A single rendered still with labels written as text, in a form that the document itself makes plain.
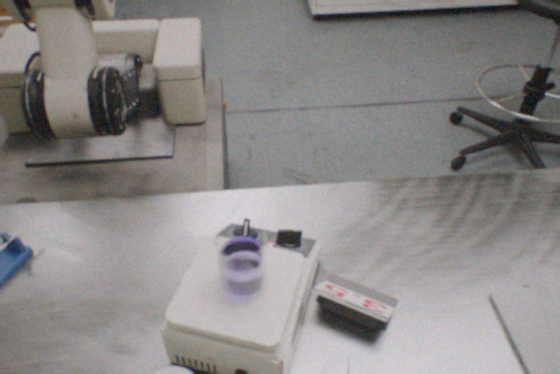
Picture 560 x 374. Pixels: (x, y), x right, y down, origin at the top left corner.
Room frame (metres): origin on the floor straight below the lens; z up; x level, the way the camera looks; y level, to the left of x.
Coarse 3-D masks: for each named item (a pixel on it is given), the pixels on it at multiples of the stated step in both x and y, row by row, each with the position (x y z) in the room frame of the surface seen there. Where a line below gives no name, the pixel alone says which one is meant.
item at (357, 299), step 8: (320, 288) 0.36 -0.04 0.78; (328, 288) 0.37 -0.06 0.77; (336, 288) 0.38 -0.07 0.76; (344, 296) 0.36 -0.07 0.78; (352, 296) 0.36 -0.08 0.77; (360, 296) 0.37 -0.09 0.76; (360, 304) 0.34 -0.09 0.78; (368, 304) 0.35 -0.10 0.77; (376, 304) 0.35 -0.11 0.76; (384, 312) 0.33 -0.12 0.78
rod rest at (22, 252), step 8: (16, 240) 0.44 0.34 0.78; (8, 248) 0.44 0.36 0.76; (16, 248) 0.44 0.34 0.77; (24, 248) 0.44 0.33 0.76; (0, 256) 0.43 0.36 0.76; (8, 256) 0.43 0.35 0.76; (16, 256) 0.43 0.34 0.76; (24, 256) 0.43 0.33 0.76; (0, 264) 0.42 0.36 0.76; (8, 264) 0.42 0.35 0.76; (16, 264) 0.42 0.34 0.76; (0, 272) 0.41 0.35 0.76; (8, 272) 0.41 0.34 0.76; (0, 280) 0.39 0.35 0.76
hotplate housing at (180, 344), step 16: (304, 272) 0.36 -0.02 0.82; (304, 288) 0.34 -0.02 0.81; (304, 304) 0.34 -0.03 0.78; (288, 320) 0.30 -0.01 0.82; (176, 336) 0.28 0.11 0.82; (192, 336) 0.28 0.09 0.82; (208, 336) 0.28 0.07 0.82; (288, 336) 0.28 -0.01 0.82; (176, 352) 0.28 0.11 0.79; (192, 352) 0.27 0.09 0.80; (208, 352) 0.27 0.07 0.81; (224, 352) 0.27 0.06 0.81; (240, 352) 0.26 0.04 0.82; (256, 352) 0.26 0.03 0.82; (272, 352) 0.26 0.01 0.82; (288, 352) 0.27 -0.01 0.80; (192, 368) 0.28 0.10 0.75; (208, 368) 0.27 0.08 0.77; (224, 368) 0.27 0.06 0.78; (240, 368) 0.26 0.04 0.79; (256, 368) 0.26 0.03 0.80; (272, 368) 0.25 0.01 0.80
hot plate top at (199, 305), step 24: (192, 264) 0.35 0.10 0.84; (216, 264) 0.35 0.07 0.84; (288, 264) 0.35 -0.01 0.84; (192, 288) 0.32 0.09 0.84; (216, 288) 0.32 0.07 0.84; (288, 288) 0.32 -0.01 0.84; (168, 312) 0.29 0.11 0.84; (192, 312) 0.29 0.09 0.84; (216, 312) 0.29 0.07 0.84; (240, 312) 0.29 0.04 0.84; (264, 312) 0.29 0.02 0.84; (288, 312) 0.29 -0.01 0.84; (216, 336) 0.27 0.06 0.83; (240, 336) 0.27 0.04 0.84; (264, 336) 0.27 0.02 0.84
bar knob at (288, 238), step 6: (282, 234) 0.42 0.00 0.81; (288, 234) 0.42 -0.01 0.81; (294, 234) 0.42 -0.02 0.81; (300, 234) 0.43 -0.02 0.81; (276, 240) 0.42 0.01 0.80; (282, 240) 0.42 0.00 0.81; (288, 240) 0.42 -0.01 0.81; (294, 240) 0.42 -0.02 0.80; (300, 240) 0.42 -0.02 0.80; (282, 246) 0.41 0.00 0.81; (288, 246) 0.41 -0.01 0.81; (294, 246) 0.41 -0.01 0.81; (300, 246) 0.41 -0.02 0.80
